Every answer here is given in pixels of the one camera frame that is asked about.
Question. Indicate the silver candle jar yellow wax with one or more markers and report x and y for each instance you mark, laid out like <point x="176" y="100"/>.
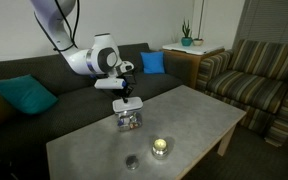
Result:
<point x="160" y="148"/>

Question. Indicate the blue cushion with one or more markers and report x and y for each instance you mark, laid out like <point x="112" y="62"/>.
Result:
<point x="152" y="62"/>

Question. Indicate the clear container with snack packets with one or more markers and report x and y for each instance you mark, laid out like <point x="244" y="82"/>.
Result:
<point x="129" y="120"/>

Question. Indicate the teal plant pot with plant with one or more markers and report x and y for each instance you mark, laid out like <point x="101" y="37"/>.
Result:
<point x="186" y="41"/>

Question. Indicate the wooden side table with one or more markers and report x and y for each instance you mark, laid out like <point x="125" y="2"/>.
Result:
<point x="190" y="63"/>

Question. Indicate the teal cushion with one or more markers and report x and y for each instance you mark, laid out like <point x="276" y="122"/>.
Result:
<point x="24" y="93"/>

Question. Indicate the dark grey patterned sofa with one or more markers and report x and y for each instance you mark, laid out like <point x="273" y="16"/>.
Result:
<point x="67" y="110"/>

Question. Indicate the round grey metal lid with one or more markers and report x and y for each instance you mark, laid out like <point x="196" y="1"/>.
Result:
<point x="132" y="162"/>

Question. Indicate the small white plant pot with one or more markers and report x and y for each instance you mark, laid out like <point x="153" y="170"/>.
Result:
<point x="198" y="42"/>

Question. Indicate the striped armchair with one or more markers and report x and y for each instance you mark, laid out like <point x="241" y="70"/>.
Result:
<point x="250" y="83"/>

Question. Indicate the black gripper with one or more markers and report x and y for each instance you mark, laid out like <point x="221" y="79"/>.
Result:
<point x="129" y="87"/>

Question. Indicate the window blinds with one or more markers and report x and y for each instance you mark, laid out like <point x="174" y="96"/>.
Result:
<point x="274" y="20"/>

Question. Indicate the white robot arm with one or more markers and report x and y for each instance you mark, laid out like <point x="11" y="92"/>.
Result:
<point x="84" y="60"/>

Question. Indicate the white square container lid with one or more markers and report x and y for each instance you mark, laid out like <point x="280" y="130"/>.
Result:
<point x="127" y="104"/>

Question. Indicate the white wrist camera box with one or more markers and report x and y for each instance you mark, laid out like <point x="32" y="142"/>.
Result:
<point x="110" y="83"/>

